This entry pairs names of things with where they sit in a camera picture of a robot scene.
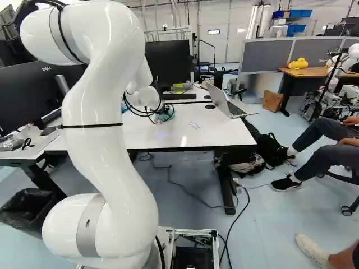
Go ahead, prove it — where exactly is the green towel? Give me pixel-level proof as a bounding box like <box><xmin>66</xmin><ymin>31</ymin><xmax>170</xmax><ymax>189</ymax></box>
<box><xmin>153</xmin><ymin>108</ymin><xmax>177</xmax><ymax>126</ymax></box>

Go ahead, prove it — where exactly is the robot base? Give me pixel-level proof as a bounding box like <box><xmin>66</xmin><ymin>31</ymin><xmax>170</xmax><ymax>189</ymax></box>
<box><xmin>155</xmin><ymin>226</ymin><xmax>221</xmax><ymax>269</ymax></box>

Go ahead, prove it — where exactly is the black keyboard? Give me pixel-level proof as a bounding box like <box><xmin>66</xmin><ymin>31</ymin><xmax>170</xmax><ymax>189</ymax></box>
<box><xmin>162</xmin><ymin>92</ymin><xmax>197</xmax><ymax>101</ymax></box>

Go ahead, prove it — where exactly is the white table with black legs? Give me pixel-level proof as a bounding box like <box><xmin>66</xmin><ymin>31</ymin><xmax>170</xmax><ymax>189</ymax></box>
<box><xmin>44</xmin><ymin>101</ymin><xmax>259</xmax><ymax>216</ymax></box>

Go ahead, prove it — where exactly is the silver laptop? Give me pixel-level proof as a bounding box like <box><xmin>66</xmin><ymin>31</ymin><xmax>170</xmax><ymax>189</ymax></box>
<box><xmin>205</xmin><ymin>81</ymin><xmax>260</xmax><ymax>120</ymax></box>

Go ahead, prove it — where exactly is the pale bag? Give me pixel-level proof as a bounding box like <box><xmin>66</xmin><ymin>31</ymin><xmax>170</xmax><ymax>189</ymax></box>
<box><xmin>229</xmin><ymin>160</ymin><xmax>266</xmax><ymax>177</ymax></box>

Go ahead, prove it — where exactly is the brown paper bag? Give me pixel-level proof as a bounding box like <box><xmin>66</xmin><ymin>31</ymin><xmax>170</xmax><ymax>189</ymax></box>
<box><xmin>261</xmin><ymin>90</ymin><xmax>284</xmax><ymax>113</ymax></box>

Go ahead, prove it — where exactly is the black backpack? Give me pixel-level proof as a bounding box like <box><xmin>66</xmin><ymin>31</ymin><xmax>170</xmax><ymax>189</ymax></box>
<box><xmin>255</xmin><ymin>132</ymin><xmax>290</xmax><ymax>170</ymax></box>

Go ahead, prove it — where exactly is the white side desk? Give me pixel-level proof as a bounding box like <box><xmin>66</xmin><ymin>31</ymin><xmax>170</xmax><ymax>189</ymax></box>
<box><xmin>0</xmin><ymin>122</ymin><xmax>63</xmax><ymax>197</ymax></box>

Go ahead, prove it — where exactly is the wooden top desk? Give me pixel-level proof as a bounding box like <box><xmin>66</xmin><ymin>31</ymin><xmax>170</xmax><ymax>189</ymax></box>
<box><xmin>277</xmin><ymin>66</ymin><xmax>338</xmax><ymax>117</ymax></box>

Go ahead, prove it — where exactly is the large black monitor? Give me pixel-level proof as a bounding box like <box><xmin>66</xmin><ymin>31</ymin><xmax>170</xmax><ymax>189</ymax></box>
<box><xmin>0</xmin><ymin>61</ymin><xmax>88</xmax><ymax>136</ymax></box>

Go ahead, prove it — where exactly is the black trash bin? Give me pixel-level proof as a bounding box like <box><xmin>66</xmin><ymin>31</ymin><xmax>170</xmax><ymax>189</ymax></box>
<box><xmin>0</xmin><ymin>188</ymin><xmax>58</xmax><ymax>234</ymax></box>

